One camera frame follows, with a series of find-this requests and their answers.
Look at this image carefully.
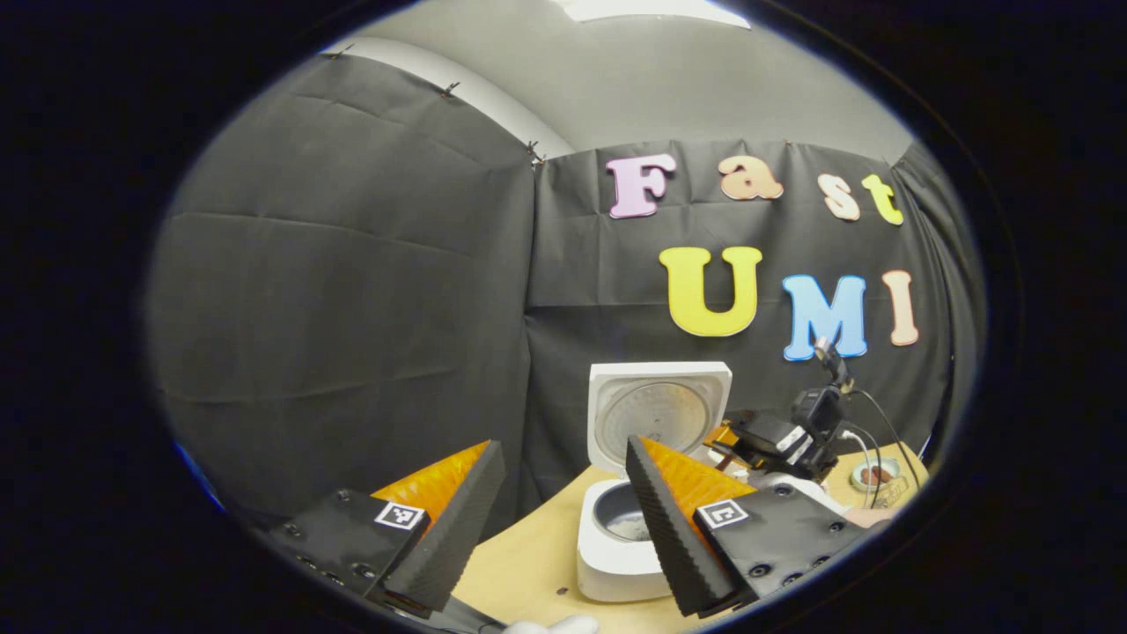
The large ceiling light panel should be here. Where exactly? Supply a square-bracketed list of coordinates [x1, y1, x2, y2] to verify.
[555, 0, 754, 29]

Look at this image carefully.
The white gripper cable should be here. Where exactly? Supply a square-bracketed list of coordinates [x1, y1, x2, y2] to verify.
[841, 427, 881, 507]

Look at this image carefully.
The black backdrop cloth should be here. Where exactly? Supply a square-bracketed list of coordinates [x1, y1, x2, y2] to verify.
[145, 53, 983, 529]

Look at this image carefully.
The white rice cooker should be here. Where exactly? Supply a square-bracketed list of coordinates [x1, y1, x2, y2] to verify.
[577, 361, 758, 604]

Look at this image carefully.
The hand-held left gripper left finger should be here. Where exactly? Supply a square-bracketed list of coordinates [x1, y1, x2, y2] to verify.
[269, 440, 507, 619]

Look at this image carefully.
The pale green plate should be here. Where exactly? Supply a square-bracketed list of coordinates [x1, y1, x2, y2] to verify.
[851, 457, 902, 492]

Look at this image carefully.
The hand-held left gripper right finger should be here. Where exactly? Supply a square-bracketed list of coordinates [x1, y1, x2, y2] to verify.
[623, 434, 881, 617]

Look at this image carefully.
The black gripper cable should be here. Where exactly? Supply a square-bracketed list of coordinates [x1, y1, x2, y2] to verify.
[850, 387, 923, 494]

